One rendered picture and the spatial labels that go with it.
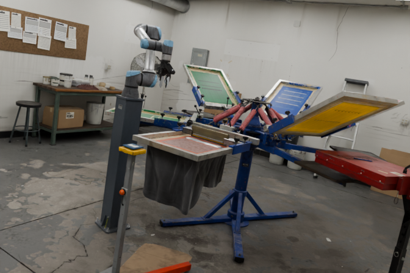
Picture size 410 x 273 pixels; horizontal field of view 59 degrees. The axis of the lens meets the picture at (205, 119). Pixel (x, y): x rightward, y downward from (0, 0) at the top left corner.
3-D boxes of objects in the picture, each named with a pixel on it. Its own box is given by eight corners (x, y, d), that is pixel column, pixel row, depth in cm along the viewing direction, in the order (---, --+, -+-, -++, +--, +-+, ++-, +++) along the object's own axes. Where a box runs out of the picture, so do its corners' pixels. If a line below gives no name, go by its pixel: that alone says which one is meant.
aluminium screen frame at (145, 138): (197, 161, 234) (198, 156, 234) (132, 139, 264) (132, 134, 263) (248, 148, 301) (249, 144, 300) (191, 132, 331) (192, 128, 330)
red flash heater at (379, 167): (432, 194, 233) (436, 176, 231) (387, 195, 211) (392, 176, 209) (354, 164, 286) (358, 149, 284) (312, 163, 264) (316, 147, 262)
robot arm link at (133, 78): (122, 83, 314) (125, 68, 312) (138, 86, 320) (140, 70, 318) (125, 85, 303) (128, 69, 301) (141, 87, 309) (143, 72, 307)
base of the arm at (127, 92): (118, 94, 313) (119, 83, 311) (132, 95, 323) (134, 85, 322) (127, 97, 302) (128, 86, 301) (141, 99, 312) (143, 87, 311)
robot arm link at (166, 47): (171, 41, 280) (175, 41, 273) (169, 55, 282) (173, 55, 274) (161, 39, 277) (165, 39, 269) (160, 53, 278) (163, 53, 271)
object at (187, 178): (186, 216, 251) (196, 157, 245) (138, 195, 274) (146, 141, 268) (188, 215, 254) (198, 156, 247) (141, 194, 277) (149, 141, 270)
